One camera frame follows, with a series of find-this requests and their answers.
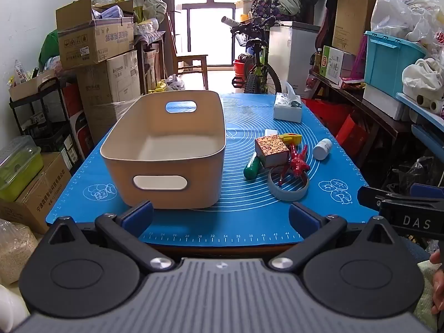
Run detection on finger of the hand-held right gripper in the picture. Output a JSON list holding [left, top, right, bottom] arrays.
[[357, 186, 412, 212], [410, 183, 444, 200]]

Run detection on open cardboard box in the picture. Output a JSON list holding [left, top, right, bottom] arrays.
[[55, 0, 135, 70]]

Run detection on green container with clear lid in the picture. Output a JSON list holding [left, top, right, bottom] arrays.
[[0, 135, 44, 202]]

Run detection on red paper bags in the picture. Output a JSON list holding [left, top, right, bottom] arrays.
[[302, 99, 368, 158]]

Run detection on person's right hand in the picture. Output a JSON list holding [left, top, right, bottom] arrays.
[[429, 250, 444, 315]]

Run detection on cardboard tray box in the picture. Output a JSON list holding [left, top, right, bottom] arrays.
[[9, 69, 56, 102]]

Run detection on taped cardboard box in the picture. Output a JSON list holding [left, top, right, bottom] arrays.
[[0, 152, 72, 234]]

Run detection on tall cardboard box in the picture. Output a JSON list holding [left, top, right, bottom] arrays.
[[332, 0, 378, 56]]

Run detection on pile of clothes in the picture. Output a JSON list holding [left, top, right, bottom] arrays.
[[250, 0, 302, 21]]

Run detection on blue silicone baking mat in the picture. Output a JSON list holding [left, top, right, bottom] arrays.
[[46, 93, 380, 248]]

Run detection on green bag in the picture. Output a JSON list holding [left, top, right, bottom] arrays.
[[38, 29, 70, 72]]

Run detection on beige plastic storage bin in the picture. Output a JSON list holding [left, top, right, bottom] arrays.
[[100, 90, 228, 210]]

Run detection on teal plastic storage bin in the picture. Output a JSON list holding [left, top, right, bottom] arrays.
[[364, 31, 428, 98]]

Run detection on green handled screwdriver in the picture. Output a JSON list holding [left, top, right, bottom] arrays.
[[243, 153, 261, 180]]

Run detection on white tissue box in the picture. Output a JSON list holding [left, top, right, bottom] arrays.
[[273, 81, 303, 123]]

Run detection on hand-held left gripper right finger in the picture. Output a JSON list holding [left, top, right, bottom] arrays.
[[269, 202, 398, 273]]

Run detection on red and white appliance box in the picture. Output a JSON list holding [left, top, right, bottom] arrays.
[[62, 83, 95, 157]]

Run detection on green black bicycle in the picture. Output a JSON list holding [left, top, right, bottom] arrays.
[[222, 16, 282, 94]]

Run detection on wooden side table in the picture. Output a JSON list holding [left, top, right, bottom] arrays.
[[309, 69, 417, 170]]

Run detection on red plastic figurine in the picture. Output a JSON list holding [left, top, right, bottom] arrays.
[[277, 144, 311, 187]]

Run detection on white cloth bundle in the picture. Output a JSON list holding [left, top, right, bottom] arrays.
[[402, 57, 444, 101]]

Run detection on red patterned small box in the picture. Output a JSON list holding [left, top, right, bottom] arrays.
[[255, 134, 291, 168]]

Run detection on clear bag of grain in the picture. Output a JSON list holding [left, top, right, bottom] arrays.
[[0, 219, 39, 285]]

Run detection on wooden chair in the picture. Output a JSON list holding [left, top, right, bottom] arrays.
[[166, 12, 209, 91]]

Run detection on green white carton box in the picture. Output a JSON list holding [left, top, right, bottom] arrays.
[[319, 45, 356, 87]]

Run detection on black utility cart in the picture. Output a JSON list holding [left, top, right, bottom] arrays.
[[9, 76, 91, 167]]

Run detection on plain printed cardboard box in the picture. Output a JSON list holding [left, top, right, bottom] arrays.
[[76, 49, 141, 106]]

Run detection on white round object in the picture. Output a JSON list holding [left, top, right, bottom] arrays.
[[0, 284, 30, 333]]

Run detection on white pill bottle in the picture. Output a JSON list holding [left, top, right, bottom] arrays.
[[313, 138, 333, 161]]

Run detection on yellow plastic toy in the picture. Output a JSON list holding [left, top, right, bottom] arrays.
[[279, 133, 303, 146]]

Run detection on clear tape roll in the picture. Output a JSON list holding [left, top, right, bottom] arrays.
[[267, 168, 310, 202]]

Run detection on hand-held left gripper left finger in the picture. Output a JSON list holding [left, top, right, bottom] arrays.
[[47, 200, 176, 273]]

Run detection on white foam box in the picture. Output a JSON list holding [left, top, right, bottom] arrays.
[[362, 85, 410, 122]]

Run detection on white chest freezer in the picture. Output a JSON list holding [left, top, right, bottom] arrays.
[[269, 21, 321, 96]]

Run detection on crumpled plastic bag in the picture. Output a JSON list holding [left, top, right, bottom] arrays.
[[166, 74, 186, 91]]

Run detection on white plastic bag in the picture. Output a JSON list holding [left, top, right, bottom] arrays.
[[371, 0, 444, 54]]

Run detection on light green cloth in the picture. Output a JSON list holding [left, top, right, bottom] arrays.
[[414, 260, 439, 332]]

